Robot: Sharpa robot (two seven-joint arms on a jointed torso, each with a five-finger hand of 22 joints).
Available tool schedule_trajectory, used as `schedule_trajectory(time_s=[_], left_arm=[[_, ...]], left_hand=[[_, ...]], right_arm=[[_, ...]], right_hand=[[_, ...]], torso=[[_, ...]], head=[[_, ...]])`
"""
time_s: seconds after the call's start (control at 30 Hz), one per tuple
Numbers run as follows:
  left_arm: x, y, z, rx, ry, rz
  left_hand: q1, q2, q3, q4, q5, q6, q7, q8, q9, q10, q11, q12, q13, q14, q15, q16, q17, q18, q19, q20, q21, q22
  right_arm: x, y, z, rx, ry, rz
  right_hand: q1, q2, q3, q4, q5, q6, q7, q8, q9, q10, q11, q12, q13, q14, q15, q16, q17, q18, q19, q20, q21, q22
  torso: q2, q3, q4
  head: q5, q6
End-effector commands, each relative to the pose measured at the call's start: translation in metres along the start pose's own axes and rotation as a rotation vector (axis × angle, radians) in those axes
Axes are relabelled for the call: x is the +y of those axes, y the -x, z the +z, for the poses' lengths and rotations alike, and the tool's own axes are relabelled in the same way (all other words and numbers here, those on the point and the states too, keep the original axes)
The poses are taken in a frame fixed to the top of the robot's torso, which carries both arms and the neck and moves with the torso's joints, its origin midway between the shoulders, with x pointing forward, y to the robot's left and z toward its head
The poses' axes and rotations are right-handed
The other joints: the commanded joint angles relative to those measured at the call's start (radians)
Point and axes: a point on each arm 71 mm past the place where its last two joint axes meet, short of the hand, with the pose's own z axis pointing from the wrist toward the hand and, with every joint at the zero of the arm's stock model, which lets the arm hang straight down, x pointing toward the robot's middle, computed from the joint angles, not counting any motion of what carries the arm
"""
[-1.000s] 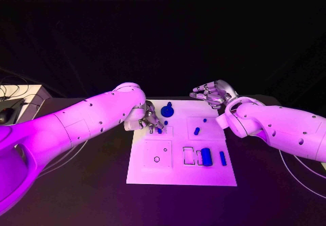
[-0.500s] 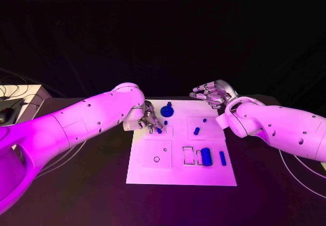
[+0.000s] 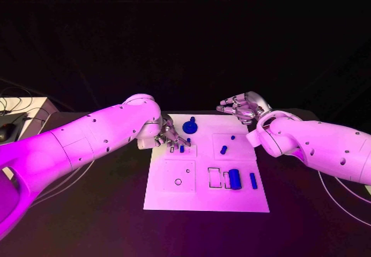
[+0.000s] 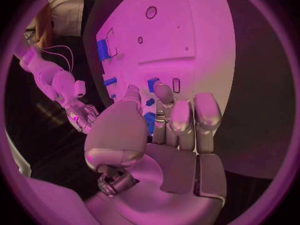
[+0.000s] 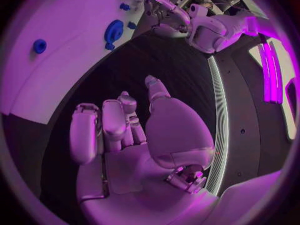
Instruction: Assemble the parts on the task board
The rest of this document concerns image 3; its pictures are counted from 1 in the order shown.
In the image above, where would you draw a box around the large blue cylinder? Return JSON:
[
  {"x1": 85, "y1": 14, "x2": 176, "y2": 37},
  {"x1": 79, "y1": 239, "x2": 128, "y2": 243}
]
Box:
[{"x1": 228, "y1": 169, "x2": 242, "y2": 191}]

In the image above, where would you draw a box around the black computer mouse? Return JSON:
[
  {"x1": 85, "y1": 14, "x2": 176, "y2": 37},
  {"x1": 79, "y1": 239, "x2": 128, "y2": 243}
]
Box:
[{"x1": 0, "y1": 123, "x2": 17, "y2": 142}]

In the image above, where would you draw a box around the white task board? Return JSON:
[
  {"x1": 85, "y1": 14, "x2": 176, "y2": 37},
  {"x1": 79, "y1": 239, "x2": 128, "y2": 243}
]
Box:
[{"x1": 143, "y1": 114, "x2": 270, "y2": 213}]

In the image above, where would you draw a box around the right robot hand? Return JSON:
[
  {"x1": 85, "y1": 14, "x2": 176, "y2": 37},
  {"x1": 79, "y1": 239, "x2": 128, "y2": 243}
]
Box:
[{"x1": 215, "y1": 91, "x2": 274, "y2": 125}]

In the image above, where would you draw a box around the white desk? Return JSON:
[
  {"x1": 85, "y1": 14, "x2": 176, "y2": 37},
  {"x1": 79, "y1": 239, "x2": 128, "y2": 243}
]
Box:
[{"x1": 0, "y1": 97, "x2": 61, "y2": 141}]

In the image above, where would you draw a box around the blue gear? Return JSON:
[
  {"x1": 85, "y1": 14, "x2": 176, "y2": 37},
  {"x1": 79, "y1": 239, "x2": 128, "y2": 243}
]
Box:
[{"x1": 182, "y1": 116, "x2": 199, "y2": 134}]

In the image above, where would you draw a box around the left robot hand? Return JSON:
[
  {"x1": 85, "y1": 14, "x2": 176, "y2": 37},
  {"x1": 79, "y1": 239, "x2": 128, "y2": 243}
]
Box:
[{"x1": 154, "y1": 118, "x2": 192, "y2": 151}]

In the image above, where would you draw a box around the white cable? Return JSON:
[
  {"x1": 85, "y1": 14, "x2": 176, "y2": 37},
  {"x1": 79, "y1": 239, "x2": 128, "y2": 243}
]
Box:
[
  {"x1": 318, "y1": 170, "x2": 371, "y2": 225},
  {"x1": 30, "y1": 160, "x2": 95, "y2": 207},
  {"x1": 333, "y1": 176, "x2": 371, "y2": 201}
]

